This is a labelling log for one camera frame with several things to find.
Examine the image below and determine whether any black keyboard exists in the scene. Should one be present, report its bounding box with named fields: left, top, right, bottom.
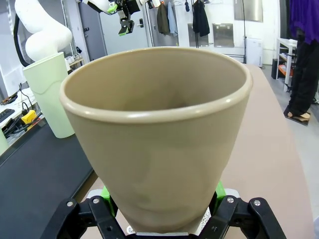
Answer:
left=0, top=108, right=16, bottom=123

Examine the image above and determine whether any black speaker box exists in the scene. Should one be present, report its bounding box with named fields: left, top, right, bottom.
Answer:
left=271, top=58, right=280, bottom=80

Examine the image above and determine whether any light blue hanging shirt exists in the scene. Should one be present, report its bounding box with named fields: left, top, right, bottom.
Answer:
left=167, top=1, right=178, bottom=37

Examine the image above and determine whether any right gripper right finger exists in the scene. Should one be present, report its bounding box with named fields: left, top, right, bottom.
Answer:
left=193, top=181, right=287, bottom=239

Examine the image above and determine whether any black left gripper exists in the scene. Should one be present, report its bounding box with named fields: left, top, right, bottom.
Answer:
left=107, top=0, right=141, bottom=37

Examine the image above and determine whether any yellow emergency stop box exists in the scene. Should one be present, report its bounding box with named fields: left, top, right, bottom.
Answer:
left=20, top=110, right=37, bottom=125

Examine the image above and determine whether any black hanging garment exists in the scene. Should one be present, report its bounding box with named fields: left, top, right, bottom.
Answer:
left=192, top=0, right=211, bottom=38

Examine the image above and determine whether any grey door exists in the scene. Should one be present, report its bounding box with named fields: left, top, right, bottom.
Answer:
left=78, top=1, right=108, bottom=62

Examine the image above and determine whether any purple hanging cloth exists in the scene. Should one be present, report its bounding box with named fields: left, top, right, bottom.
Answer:
left=289, top=0, right=319, bottom=45

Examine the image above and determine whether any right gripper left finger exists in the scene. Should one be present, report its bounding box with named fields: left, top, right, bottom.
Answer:
left=48, top=186, right=125, bottom=239

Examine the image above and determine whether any brown tall cup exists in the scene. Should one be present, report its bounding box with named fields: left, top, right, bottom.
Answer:
left=59, top=47, right=254, bottom=235

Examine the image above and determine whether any white shelf unit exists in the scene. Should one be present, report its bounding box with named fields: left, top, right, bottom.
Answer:
left=276, top=37, right=299, bottom=86

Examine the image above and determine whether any black trousers mannequin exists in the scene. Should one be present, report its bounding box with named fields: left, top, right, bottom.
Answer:
left=286, top=34, right=319, bottom=119

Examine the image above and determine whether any white box appliance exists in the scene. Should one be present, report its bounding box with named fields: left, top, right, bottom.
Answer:
left=245, top=37, right=263, bottom=67

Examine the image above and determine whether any pale mint tall cup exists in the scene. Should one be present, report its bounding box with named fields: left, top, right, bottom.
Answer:
left=22, top=52, right=75, bottom=139

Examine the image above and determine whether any grey metal wall panel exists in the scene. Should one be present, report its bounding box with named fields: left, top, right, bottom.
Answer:
left=212, top=22, right=234, bottom=48
left=234, top=0, right=264, bottom=23

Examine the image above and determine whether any olive hanging jacket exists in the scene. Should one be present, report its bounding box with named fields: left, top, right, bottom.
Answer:
left=157, top=3, right=171, bottom=36

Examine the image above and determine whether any black corrugated cable hose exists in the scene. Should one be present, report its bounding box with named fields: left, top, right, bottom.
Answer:
left=12, top=11, right=29, bottom=67

